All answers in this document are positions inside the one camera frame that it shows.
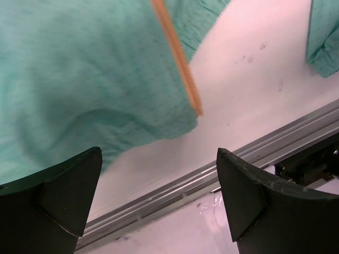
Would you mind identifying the aluminium table front rail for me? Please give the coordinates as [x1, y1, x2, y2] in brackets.
[76, 101, 338, 250]

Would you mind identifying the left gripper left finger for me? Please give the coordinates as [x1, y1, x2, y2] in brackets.
[1, 147, 102, 254]

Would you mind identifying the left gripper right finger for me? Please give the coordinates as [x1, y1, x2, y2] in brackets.
[216, 148, 338, 253]

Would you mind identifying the orange and teal jacket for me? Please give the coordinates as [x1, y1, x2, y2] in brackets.
[1, 1, 338, 184]

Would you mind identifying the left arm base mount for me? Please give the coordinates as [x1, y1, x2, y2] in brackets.
[274, 134, 338, 186]

